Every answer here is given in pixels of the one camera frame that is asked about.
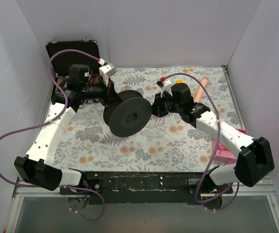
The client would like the black cable spool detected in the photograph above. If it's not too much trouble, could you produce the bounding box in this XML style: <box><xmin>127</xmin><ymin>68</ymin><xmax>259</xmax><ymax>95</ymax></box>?
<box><xmin>103</xmin><ymin>90</ymin><xmax>152</xmax><ymax>137</ymax></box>

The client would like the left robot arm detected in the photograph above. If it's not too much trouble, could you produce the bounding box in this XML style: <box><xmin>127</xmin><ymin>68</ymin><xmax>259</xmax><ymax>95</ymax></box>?
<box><xmin>14</xmin><ymin>64</ymin><xmax>122</xmax><ymax>194</ymax></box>

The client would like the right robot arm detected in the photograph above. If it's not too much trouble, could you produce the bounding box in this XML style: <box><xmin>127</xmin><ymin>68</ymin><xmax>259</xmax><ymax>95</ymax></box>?
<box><xmin>152</xmin><ymin>81</ymin><xmax>275</xmax><ymax>193</ymax></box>

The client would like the floral table mat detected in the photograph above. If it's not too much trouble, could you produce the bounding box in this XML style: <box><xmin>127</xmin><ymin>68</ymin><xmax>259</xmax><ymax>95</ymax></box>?
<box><xmin>53</xmin><ymin>67</ymin><xmax>243</xmax><ymax>172</ymax></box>

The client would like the beige toy microphone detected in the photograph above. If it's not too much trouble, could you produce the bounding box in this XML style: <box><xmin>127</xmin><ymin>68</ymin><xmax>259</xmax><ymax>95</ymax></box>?
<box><xmin>194</xmin><ymin>76</ymin><xmax>209</xmax><ymax>102</ymax></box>

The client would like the black poker chip case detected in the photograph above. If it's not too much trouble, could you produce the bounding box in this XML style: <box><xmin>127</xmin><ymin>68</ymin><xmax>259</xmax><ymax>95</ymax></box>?
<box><xmin>45</xmin><ymin>36</ymin><xmax>104</xmax><ymax>104</ymax></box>

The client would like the pink plastic box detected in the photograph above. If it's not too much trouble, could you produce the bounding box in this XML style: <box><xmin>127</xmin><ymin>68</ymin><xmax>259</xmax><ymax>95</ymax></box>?
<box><xmin>212</xmin><ymin>129</ymin><xmax>247</xmax><ymax>164</ymax></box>

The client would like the black front base bar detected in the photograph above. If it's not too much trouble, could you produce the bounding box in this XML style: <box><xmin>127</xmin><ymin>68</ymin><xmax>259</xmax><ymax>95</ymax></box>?
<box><xmin>59</xmin><ymin>171</ymin><xmax>230</xmax><ymax>206</ymax></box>

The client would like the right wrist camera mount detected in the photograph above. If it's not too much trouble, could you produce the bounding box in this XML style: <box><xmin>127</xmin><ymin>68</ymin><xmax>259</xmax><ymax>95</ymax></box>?
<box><xmin>157</xmin><ymin>77</ymin><xmax>173</xmax><ymax>97</ymax></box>

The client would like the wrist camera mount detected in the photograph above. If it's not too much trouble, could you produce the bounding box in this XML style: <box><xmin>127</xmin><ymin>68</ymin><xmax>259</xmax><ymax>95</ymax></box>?
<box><xmin>157</xmin><ymin>77</ymin><xmax>173</xmax><ymax>97</ymax></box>
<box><xmin>98</xmin><ymin>58</ymin><xmax>117</xmax><ymax>86</ymax></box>

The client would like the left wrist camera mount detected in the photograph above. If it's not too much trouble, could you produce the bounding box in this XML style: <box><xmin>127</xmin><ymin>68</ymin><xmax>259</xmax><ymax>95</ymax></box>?
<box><xmin>98</xmin><ymin>58</ymin><xmax>117</xmax><ymax>86</ymax></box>

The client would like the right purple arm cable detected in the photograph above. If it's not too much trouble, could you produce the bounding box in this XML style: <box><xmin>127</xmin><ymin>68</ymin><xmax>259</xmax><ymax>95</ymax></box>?
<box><xmin>165</xmin><ymin>73</ymin><xmax>240</xmax><ymax>211</ymax></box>

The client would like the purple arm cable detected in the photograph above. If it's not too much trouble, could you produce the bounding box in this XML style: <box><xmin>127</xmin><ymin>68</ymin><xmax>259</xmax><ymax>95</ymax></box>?
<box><xmin>165</xmin><ymin>73</ymin><xmax>240</xmax><ymax>211</ymax></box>
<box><xmin>0</xmin><ymin>49</ymin><xmax>105</xmax><ymax>222</ymax></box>

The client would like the red cable bundle in box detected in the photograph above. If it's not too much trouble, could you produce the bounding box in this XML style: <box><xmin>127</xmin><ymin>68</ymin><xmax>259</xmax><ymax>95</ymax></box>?
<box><xmin>217</xmin><ymin>143</ymin><xmax>230</xmax><ymax>156</ymax></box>

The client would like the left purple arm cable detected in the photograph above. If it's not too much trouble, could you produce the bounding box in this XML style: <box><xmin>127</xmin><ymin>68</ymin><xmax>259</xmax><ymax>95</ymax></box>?
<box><xmin>0</xmin><ymin>49</ymin><xmax>105</xmax><ymax>222</ymax></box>

